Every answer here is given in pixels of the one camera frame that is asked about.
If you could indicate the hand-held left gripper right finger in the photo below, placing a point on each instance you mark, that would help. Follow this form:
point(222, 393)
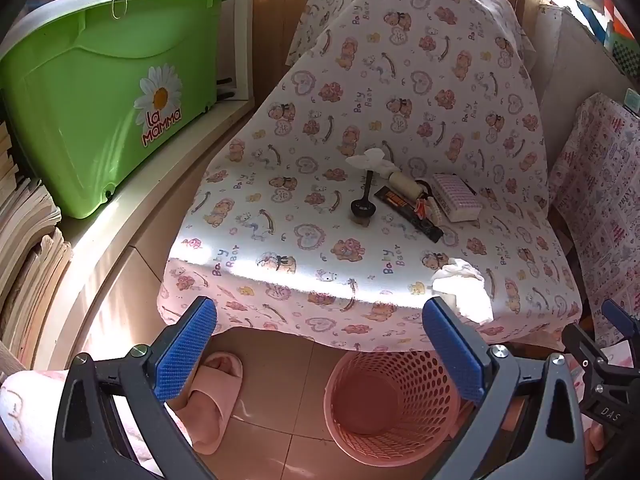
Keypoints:
point(452, 355)

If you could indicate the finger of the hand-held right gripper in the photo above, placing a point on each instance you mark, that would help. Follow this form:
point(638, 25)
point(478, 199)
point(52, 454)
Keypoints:
point(622, 317)
point(582, 342)

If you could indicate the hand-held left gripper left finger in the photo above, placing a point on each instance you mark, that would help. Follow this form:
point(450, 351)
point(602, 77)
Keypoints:
point(187, 350)

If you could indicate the white tissue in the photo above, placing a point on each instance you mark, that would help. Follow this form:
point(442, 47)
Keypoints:
point(462, 292)
point(367, 161)

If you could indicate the pink plastic waste basket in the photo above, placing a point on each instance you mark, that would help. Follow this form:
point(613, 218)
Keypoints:
point(370, 400)

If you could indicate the pink checkered box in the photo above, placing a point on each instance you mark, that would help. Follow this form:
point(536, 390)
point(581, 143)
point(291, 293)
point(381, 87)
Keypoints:
point(455, 199)

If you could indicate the black sachet packet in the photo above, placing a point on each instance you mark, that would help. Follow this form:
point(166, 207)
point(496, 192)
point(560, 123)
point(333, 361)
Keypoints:
point(400, 205)

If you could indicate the black small scoop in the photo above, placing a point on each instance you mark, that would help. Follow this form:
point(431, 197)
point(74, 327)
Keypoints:
point(362, 207)

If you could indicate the cream thread spool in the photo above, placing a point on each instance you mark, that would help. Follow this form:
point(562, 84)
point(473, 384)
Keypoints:
point(405, 186)

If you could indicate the pink slipper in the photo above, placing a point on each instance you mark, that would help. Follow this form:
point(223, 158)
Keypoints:
point(215, 400)

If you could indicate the cream cabinet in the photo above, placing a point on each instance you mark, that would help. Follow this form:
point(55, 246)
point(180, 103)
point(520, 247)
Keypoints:
point(115, 280)

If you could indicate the pink print cloth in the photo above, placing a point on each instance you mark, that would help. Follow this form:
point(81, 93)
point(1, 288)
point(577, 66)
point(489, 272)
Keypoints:
point(600, 185)

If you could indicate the person's pink patterned clothing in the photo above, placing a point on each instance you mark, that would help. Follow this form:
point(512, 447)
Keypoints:
point(30, 410)

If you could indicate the stack of books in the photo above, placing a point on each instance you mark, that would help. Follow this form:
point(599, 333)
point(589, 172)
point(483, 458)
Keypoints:
point(25, 240)

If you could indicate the teal small box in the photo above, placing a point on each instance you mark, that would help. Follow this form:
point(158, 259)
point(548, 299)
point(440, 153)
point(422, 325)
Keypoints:
point(632, 101)

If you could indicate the white side cabinet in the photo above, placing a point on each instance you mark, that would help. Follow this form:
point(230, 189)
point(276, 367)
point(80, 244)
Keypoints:
point(565, 85)

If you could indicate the green checkered box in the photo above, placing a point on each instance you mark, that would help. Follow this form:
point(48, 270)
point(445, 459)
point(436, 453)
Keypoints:
point(625, 55)

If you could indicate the green plastic tub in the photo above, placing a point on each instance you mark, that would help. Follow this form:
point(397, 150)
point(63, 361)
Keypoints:
point(75, 110)

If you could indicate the bear print blanket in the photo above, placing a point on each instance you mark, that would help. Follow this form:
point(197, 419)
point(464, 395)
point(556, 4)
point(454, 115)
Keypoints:
point(325, 110)

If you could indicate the colourful patterned cloth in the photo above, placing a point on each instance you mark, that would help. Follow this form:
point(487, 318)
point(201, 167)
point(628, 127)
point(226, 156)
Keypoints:
point(607, 10)

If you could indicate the white shelf unit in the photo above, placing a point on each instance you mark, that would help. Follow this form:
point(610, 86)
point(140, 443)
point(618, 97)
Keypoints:
point(242, 35)

